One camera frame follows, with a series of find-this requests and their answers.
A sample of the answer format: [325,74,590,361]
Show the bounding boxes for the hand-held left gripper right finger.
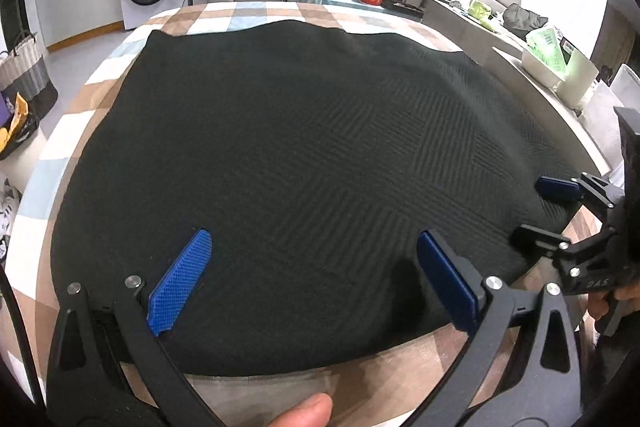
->
[410,229,583,427]

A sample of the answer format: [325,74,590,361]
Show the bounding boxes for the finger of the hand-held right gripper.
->
[510,224,617,267]
[534,172,626,210]

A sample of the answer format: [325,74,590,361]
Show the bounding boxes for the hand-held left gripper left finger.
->
[47,229,221,427]

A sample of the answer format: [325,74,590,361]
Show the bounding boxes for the black knit sweater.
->
[50,21,588,378]

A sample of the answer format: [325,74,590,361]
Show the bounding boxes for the person's right hand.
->
[586,279,640,323]

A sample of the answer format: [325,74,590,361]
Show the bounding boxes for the person's left hand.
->
[267,393,334,427]

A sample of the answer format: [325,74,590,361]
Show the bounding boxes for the white plastic box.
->
[564,49,601,110]

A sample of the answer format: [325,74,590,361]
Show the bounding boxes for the white basin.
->
[521,42,571,90]

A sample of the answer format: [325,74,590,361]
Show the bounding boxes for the green plastic bag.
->
[525,24,571,80]

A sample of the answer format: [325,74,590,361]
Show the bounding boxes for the dark cloth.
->
[502,4,551,28]

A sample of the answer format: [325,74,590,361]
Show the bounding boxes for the white sneaker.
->
[0,177,23,258]

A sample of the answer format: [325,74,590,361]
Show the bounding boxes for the green cloth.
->
[466,0,502,28]

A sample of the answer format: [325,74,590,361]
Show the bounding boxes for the black tray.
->
[382,0,426,20]

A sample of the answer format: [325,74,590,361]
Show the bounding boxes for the woven basket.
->
[0,32,59,122]

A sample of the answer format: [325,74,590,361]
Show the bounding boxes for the checkered blanket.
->
[0,1,606,427]

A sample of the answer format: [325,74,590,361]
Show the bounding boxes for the black cable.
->
[0,271,49,409]

